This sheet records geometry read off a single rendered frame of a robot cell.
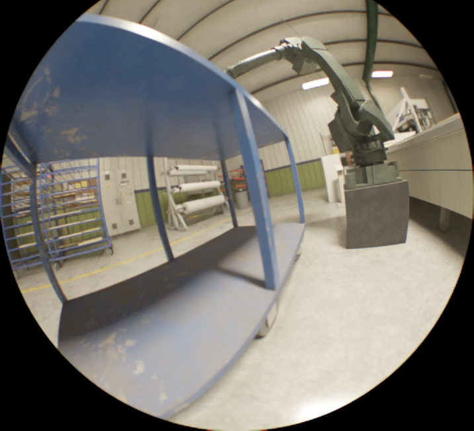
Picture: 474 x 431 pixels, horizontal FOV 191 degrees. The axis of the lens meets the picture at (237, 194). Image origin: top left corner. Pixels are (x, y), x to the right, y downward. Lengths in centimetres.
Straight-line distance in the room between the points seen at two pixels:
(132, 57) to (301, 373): 103
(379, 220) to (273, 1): 573
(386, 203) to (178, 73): 138
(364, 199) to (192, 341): 126
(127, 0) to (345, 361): 645
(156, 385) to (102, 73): 71
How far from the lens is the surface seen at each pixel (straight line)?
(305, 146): 744
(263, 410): 66
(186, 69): 43
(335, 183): 339
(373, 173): 126
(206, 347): 43
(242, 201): 496
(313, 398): 67
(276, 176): 759
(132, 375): 48
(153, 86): 47
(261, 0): 563
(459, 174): 137
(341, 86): 137
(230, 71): 142
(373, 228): 131
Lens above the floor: 66
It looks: 1 degrees down
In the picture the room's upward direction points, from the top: 11 degrees counter-clockwise
